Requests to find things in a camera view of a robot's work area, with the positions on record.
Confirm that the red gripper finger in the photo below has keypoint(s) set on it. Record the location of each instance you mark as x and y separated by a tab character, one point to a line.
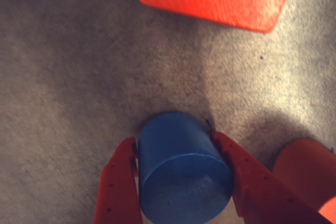
118	187
257	195

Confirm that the blue cylinder block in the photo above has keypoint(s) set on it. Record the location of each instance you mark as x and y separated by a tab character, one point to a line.
181	176

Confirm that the red rounded triangle block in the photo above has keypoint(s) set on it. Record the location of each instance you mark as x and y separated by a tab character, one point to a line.
307	166

